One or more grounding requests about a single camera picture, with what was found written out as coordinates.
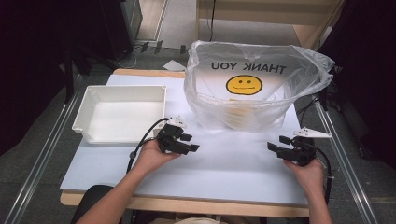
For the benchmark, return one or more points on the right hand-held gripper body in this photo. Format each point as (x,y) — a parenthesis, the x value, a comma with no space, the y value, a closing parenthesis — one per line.
(300,152)

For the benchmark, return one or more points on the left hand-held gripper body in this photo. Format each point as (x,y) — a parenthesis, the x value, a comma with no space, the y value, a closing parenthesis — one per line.
(168,138)

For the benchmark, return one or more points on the yellow snack box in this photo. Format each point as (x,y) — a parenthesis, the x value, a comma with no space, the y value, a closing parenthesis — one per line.
(241,115)

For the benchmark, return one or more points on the clear smiley plastic bag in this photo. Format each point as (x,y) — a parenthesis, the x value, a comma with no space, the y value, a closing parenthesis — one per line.
(249,62)

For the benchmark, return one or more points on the person's right hand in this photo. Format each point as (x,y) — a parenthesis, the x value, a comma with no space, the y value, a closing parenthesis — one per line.
(308,175)

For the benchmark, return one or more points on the person's left hand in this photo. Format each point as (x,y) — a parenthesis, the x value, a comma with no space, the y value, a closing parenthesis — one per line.
(151,158)

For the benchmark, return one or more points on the pale blue table board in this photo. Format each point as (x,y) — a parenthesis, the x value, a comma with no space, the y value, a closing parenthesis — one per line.
(218,168)

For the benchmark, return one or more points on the white plastic bin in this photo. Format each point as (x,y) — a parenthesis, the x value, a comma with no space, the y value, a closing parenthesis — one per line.
(124,119)

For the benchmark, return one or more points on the black tripod stand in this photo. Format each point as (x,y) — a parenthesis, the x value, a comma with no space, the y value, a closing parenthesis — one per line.
(324,99)

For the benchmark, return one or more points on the wooden table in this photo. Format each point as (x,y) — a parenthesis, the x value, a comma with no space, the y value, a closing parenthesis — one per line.
(186,208)

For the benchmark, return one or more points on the white paper sheet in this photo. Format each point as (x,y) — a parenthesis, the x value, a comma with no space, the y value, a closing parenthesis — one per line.
(174,65)

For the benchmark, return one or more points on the person's beige clothing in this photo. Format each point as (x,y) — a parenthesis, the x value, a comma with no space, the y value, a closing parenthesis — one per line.
(199,221)

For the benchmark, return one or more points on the black chair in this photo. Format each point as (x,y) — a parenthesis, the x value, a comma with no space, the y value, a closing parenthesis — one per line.
(91,199)

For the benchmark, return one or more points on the black cabinet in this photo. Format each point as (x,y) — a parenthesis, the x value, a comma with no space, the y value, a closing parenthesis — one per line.
(123,28)

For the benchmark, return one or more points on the light wooden shelf unit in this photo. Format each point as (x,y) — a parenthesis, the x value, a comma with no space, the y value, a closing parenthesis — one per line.
(264,15)

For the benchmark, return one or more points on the metal floor rail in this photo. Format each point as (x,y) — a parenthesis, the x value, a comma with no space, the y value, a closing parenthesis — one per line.
(345,165)
(40,161)

